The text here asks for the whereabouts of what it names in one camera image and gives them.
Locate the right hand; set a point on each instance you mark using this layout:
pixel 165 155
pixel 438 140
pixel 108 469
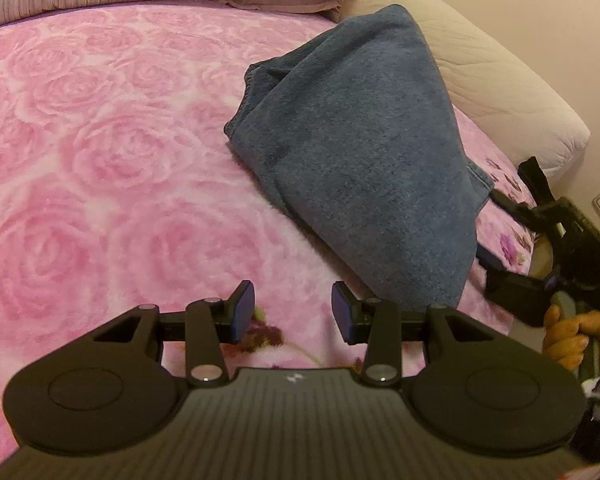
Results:
pixel 566 339

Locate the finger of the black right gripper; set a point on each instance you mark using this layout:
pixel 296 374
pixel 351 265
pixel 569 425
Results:
pixel 524 297
pixel 534 218

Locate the blue denim jeans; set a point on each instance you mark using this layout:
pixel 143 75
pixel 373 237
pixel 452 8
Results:
pixel 354 136

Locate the pink rose pattern blanket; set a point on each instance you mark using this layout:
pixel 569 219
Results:
pixel 117 186

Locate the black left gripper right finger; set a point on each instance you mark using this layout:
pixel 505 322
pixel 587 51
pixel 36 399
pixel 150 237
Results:
pixel 382 326

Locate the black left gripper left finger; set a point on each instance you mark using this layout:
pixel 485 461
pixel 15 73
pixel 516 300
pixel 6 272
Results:
pixel 204 326

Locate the cream mattress edge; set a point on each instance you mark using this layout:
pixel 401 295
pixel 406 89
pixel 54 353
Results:
pixel 515 107

